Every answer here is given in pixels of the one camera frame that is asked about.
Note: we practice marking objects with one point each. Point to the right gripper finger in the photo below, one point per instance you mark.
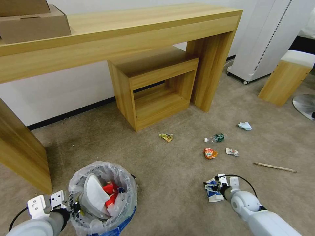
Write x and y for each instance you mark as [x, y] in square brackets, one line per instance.
[211, 192]
[211, 184]

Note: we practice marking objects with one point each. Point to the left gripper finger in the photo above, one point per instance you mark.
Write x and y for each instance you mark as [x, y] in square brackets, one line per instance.
[74, 201]
[79, 212]

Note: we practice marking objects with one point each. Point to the crushed blue white carton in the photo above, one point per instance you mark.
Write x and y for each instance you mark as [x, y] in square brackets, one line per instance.
[214, 196]

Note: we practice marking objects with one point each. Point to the round grey trash bin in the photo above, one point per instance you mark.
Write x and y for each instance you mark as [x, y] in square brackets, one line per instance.
[83, 196]

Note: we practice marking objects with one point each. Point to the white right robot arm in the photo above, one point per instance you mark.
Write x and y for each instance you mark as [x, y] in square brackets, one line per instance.
[256, 214]

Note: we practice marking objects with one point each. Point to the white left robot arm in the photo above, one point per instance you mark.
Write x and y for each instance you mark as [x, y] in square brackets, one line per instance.
[37, 221]

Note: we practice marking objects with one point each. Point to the clear plastic bin liner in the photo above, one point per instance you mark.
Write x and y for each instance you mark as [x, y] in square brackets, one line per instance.
[128, 186]

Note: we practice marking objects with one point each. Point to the tall white floor appliance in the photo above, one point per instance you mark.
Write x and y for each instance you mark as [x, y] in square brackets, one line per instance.
[258, 37]

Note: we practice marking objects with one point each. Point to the white paper bowl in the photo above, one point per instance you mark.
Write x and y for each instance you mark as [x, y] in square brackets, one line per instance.
[94, 191]

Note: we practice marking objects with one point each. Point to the orange crumpled snack wrapper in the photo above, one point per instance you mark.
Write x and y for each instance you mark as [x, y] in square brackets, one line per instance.
[209, 153]

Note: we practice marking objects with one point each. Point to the red crushed box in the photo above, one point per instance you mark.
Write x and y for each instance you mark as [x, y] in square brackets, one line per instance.
[109, 189]

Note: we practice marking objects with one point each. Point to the white crumpled wrapper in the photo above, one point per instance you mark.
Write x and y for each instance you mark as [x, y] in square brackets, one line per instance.
[231, 151]

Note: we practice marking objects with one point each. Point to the white crumpled plastic scrap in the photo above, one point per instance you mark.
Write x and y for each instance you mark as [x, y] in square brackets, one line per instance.
[118, 205]

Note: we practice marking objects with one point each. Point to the plastic bottle with green label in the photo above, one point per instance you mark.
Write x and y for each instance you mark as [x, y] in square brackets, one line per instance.
[218, 138]

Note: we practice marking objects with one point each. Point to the wooden pencil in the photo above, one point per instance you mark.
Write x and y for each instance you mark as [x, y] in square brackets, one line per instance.
[274, 167]

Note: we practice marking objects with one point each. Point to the yellow crumpled snack wrapper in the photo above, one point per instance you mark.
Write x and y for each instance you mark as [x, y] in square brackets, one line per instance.
[166, 137]

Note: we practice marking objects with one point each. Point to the crumpled blue white tissue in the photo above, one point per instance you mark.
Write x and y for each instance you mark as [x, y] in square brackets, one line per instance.
[244, 125]

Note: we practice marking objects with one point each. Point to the small open wooden stool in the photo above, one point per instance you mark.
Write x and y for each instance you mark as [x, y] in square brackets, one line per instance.
[123, 98]

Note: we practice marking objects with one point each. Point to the round silver chair base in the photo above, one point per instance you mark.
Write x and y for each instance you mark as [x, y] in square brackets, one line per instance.
[305, 105]

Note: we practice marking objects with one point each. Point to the wooden stool with white cushion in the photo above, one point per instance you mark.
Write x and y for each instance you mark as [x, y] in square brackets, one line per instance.
[280, 81]

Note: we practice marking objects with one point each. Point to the long light wooden desk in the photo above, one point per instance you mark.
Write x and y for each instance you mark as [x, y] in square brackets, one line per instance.
[147, 24]

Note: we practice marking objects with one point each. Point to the large brown cardboard box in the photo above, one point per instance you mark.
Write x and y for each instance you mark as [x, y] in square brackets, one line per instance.
[34, 27]

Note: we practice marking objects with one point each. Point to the white bedding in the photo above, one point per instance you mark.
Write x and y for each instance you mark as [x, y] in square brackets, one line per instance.
[308, 30]

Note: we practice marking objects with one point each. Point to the small brown cardboard box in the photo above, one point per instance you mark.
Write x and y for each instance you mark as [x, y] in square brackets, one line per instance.
[22, 6]

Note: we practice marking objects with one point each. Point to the black wall baseboard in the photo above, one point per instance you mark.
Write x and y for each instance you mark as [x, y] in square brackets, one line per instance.
[44, 123]

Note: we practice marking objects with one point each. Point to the black furniture frame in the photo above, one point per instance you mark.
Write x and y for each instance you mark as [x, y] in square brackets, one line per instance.
[304, 45]

